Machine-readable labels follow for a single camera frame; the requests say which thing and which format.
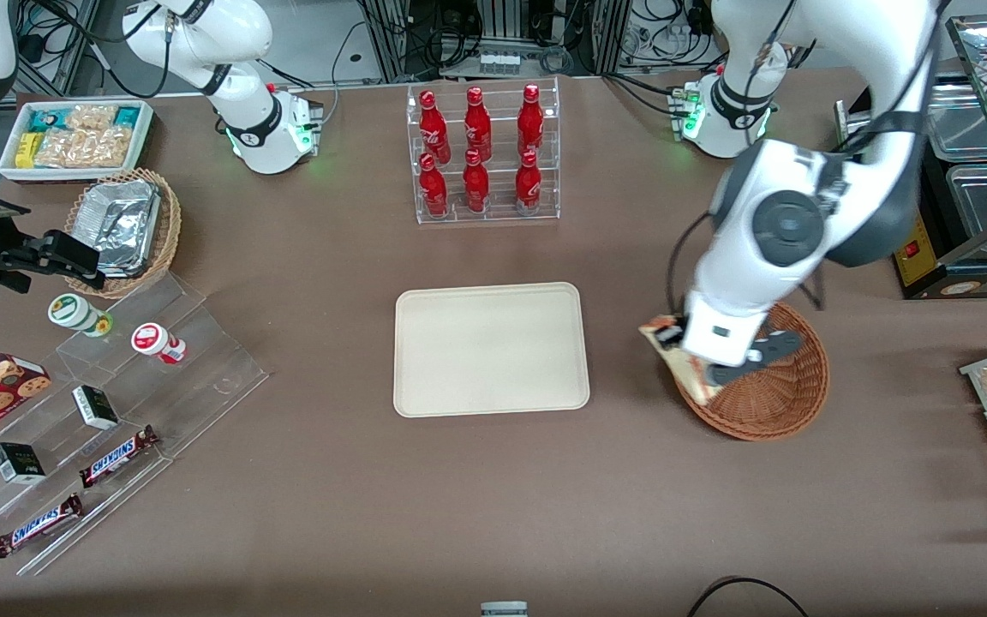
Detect packaged triangle sandwich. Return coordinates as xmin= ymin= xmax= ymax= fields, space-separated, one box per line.
xmin=639 ymin=317 xmax=717 ymax=405

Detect brown round wicker basket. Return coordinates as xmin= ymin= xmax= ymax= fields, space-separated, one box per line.
xmin=673 ymin=302 xmax=830 ymax=442

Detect light tan wicker basket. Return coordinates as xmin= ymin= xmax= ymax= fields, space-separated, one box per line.
xmin=65 ymin=168 xmax=182 ymax=299

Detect cream rectangular serving tray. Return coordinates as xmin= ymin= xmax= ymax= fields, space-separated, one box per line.
xmin=393 ymin=282 xmax=590 ymax=418

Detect green sunflower snack cup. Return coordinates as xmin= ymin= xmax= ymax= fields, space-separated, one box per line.
xmin=48 ymin=293 xmax=113 ymax=338

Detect silver foil packet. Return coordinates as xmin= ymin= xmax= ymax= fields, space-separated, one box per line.
xmin=78 ymin=180 xmax=160 ymax=277

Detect beige snack bag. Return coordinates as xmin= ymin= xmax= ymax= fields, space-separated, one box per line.
xmin=35 ymin=129 xmax=130 ymax=170
xmin=65 ymin=105 xmax=117 ymax=131

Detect red lidded snack cup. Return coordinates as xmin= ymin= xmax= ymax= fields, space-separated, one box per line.
xmin=131 ymin=322 xmax=188 ymax=365

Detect white rectangular snack bin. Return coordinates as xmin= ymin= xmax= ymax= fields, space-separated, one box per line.
xmin=0 ymin=100 xmax=156 ymax=185

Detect small black carton box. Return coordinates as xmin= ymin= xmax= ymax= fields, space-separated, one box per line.
xmin=72 ymin=385 xmax=120 ymax=430
xmin=0 ymin=442 xmax=47 ymax=485

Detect clear acrylic stepped display shelf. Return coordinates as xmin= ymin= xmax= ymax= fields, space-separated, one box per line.
xmin=0 ymin=273 xmax=270 ymax=577

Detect black food warmer cabinet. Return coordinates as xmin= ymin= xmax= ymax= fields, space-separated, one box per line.
xmin=892 ymin=13 xmax=987 ymax=301

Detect Snickers chocolate bar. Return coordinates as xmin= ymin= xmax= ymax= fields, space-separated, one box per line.
xmin=0 ymin=494 xmax=84 ymax=559
xmin=79 ymin=425 xmax=160 ymax=488

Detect red cola bottle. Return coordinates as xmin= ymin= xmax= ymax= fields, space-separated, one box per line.
xmin=419 ymin=153 xmax=449 ymax=218
xmin=517 ymin=84 xmax=545 ymax=157
xmin=515 ymin=150 xmax=542 ymax=213
xmin=464 ymin=87 xmax=493 ymax=162
xmin=463 ymin=149 xmax=491 ymax=213
xmin=419 ymin=90 xmax=452 ymax=164

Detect clear acrylic bottle rack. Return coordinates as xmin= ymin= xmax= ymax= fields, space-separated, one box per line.
xmin=406 ymin=77 xmax=561 ymax=225

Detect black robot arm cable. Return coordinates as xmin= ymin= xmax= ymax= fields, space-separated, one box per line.
xmin=666 ymin=213 xmax=715 ymax=322

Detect black cable loop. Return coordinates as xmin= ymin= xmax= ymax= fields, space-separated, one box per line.
xmin=686 ymin=577 xmax=811 ymax=617

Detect metal equipment frame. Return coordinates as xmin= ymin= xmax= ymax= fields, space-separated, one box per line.
xmin=361 ymin=0 xmax=631 ymax=82

